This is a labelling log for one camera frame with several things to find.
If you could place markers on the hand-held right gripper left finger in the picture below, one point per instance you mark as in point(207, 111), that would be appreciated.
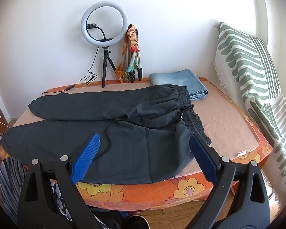
point(85, 157)

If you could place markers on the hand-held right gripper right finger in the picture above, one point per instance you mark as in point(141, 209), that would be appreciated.
point(202, 157)

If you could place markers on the pink fleece blanket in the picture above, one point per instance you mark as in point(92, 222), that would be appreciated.
point(228, 124)

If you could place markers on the orange floral bed sheet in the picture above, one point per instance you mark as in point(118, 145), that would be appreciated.
point(133, 193)

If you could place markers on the dark cloth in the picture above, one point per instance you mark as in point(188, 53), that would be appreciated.
point(104, 219)

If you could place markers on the person's zebra print trousers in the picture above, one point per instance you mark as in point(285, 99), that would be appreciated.
point(9, 179)

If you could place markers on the folded light blue jeans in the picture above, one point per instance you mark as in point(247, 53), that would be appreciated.
point(178, 81)

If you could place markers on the dark shoe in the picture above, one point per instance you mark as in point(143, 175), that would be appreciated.
point(138, 223)

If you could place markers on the green and white striped throw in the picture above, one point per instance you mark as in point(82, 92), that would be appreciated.
point(252, 76)

